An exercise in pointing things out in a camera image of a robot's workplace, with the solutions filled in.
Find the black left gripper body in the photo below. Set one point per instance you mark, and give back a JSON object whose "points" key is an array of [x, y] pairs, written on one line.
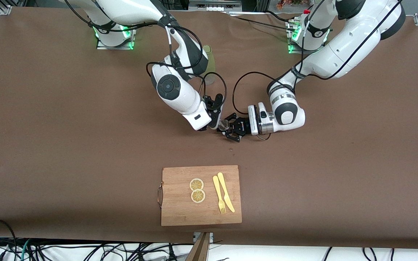
{"points": [[242, 127]]}

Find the steel double jigger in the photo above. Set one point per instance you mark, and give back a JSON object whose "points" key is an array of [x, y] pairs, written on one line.
{"points": [[224, 125]]}

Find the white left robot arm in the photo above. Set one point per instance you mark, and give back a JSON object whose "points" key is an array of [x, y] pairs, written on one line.
{"points": [[347, 47]]}

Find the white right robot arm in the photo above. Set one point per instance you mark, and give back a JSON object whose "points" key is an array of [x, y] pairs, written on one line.
{"points": [[180, 94]]}

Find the green sleeved glass bottle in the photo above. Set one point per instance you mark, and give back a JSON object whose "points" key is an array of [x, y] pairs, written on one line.
{"points": [[212, 61]]}

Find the yellow plastic knife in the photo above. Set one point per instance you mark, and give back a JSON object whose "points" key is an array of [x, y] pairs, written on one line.
{"points": [[223, 186]]}

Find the yellow plastic fork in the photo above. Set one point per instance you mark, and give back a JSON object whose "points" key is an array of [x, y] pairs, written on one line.
{"points": [[217, 188]]}

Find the lemon slice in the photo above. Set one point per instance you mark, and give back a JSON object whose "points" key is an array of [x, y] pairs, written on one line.
{"points": [[198, 196], [196, 184]]}

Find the wooden cutting board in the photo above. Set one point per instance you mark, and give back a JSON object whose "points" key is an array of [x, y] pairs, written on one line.
{"points": [[180, 210]]}

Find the grey metal strip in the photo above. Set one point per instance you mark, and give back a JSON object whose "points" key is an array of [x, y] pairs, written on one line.
{"points": [[214, 6]]}

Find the brown table cover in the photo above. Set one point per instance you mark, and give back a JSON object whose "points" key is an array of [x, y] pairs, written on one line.
{"points": [[85, 163]]}

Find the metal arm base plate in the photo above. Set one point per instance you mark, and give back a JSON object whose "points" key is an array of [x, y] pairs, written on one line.
{"points": [[305, 52], [114, 47]]}

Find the small metal bracket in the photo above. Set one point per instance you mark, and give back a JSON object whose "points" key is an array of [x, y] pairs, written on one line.
{"points": [[195, 236]]}

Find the wooden post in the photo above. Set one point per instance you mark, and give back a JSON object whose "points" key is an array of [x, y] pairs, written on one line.
{"points": [[199, 252]]}

